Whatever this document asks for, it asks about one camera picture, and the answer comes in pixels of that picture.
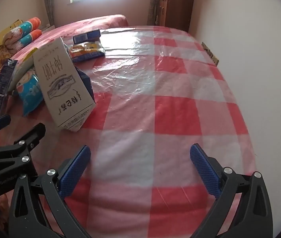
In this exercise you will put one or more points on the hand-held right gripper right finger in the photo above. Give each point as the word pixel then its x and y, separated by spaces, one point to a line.
pixel 204 172

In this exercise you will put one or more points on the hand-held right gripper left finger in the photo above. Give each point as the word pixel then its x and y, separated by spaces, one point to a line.
pixel 74 172

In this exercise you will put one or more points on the light blue snack packet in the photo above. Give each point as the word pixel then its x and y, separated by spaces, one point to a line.
pixel 30 94

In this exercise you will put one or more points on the dark blue packet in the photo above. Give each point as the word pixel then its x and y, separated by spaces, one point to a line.
pixel 3 79

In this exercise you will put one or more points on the patterned beige pillow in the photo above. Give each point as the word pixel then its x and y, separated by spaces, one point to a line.
pixel 0 57

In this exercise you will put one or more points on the white printed cardboard carton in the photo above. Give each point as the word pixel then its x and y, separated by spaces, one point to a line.
pixel 61 86

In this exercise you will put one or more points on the red white checkered tablecloth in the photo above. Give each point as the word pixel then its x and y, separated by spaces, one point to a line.
pixel 155 104

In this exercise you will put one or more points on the rolled colourful quilt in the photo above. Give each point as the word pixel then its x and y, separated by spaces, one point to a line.
pixel 24 32

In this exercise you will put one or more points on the yellow blue snack packet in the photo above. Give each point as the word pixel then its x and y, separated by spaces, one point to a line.
pixel 86 50

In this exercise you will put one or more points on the small blue box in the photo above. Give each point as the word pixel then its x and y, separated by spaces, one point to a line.
pixel 86 36

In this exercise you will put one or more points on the grey patterned curtain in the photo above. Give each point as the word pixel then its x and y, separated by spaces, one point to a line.
pixel 48 2
pixel 152 5

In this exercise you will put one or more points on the pink bed blanket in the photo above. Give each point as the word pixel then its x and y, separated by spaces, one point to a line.
pixel 93 22

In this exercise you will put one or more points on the brown wooden cabinet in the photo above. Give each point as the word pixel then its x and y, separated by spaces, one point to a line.
pixel 177 7

